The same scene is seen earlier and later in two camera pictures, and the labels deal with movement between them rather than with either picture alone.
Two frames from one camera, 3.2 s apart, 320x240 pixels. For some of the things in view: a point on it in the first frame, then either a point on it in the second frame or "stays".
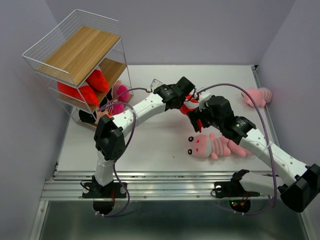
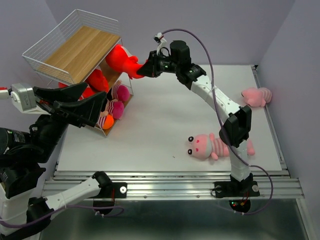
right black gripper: (196, 114) → (150, 68)
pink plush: (261, 96) stays
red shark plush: (189, 104) → (117, 58)
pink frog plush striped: (204, 146) stays
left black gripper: (182, 101) → (83, 111)
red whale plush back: (97, 82) stays
